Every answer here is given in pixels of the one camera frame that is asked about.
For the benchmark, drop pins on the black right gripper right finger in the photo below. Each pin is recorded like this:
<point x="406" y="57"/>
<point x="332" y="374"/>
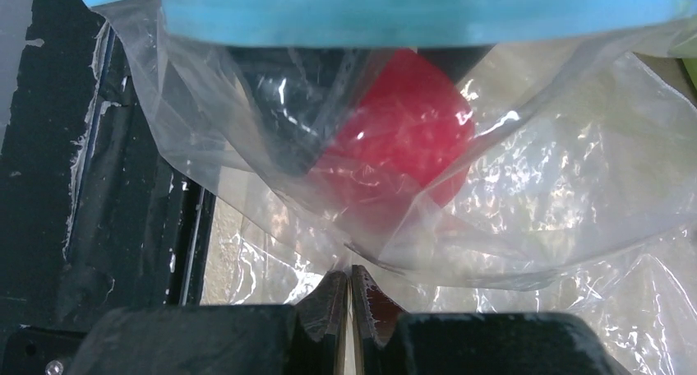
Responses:
<point x="374" y="318"/>

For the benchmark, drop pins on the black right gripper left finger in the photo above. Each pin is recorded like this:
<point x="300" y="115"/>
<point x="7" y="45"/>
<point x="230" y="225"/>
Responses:
<point x="323" y="316"/>

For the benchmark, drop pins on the red fake apple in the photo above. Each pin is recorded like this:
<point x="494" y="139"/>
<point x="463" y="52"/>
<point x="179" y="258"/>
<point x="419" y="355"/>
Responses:
<point x="408" y="128"/>

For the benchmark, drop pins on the clear zip top bag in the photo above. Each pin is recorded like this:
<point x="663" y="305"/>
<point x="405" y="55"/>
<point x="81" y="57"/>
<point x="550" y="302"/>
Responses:
<point x="478" y="156"/>

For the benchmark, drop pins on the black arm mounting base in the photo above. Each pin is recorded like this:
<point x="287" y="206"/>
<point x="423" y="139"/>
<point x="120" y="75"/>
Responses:
<point x="92" y="217"/>

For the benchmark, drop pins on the green plastic tray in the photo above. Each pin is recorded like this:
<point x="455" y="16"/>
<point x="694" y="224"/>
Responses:
<point x="689" y="67"/>

